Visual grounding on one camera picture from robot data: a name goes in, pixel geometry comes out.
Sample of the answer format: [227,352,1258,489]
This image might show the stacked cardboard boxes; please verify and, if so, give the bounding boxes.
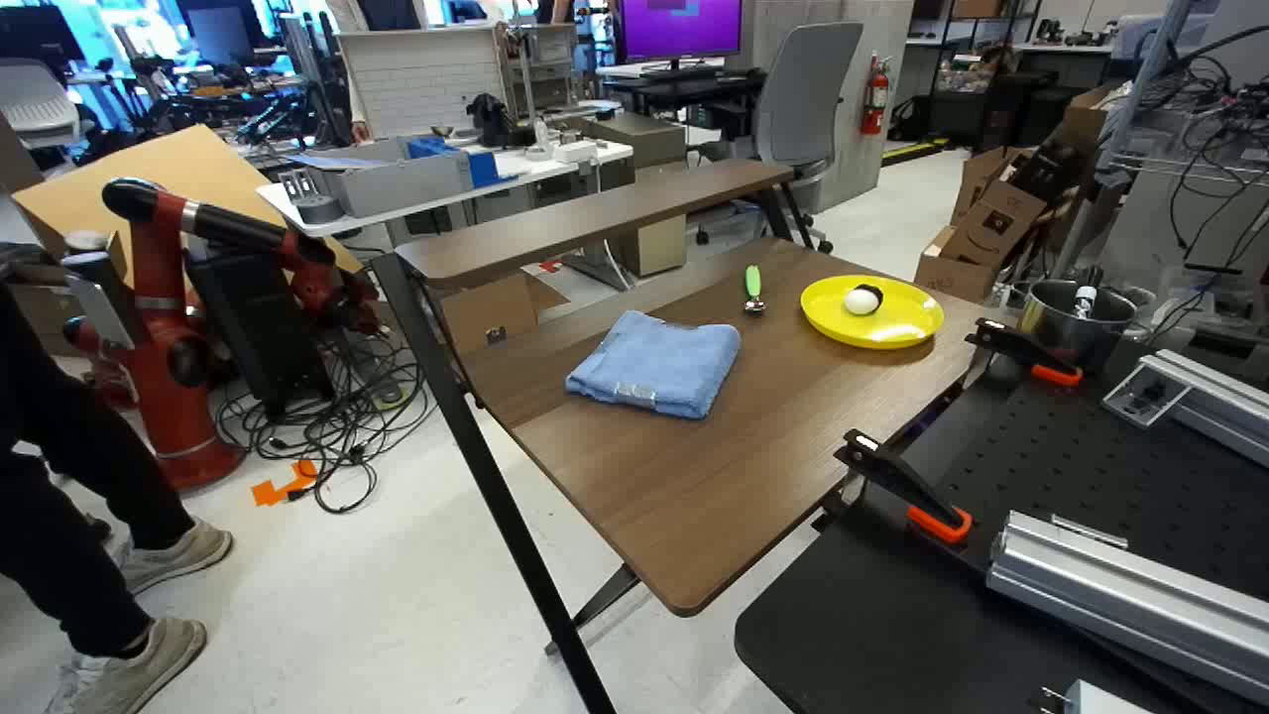
[911,139,1064,307]

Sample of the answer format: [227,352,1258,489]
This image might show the steel pot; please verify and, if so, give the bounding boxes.
[1010,275,1142,378]

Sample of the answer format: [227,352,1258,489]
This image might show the monitor with purple screen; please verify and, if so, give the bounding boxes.
[612,0,749,69]

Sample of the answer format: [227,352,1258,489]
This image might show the black computer tower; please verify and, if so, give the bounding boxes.
[188,243,336,418]

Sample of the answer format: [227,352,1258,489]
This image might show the wooden table shelf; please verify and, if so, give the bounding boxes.
[391,155,797,288]

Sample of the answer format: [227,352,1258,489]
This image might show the black perforated breadboard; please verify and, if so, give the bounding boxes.
[731,337,1269,714]

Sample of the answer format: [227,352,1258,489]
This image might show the cardboard box under shelf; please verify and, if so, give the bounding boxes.
[432,264,575,355]

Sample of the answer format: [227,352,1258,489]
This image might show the red robot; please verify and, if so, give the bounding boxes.
[65,174,390,496]

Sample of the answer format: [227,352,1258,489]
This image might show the black floor cable bundle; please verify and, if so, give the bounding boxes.
[215,325,439,521]

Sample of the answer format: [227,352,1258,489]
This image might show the person in black trousers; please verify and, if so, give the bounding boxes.
[0,283,198,664]

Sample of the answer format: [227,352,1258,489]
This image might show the blue cloth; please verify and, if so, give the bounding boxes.
[564,307,745,424]

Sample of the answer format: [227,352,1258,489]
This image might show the aluminium extrusion rail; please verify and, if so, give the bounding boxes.
[1101,344,1269,468]
[985,508,1269,707]

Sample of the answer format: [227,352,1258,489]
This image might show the white desk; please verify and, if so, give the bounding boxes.
[255,129,638,247]

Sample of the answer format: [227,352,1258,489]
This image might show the black clamp orange handle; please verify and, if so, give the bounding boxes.
[830,424,978,550]
[965,313,1086,393]

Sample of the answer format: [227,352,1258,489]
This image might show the red fire extinguisher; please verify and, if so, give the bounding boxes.
[858,51,895,144]

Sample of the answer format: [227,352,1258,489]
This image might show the beige sneaker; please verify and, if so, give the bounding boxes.
[114,521,236,599]
[45,615,215,714]

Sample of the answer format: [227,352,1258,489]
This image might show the black table leg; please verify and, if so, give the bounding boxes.
[367,250,620,714]

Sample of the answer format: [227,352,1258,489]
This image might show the yellow plastic plate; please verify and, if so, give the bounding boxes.
[797,268,953,355]

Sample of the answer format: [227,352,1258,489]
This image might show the tan cardboard board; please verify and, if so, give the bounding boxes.
[6,123,366,288]

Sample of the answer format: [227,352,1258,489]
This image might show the grey office chair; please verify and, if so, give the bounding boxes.
[749,14,871,258]

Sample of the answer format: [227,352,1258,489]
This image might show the green handled spoon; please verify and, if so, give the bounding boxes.
[739,260,773,320]

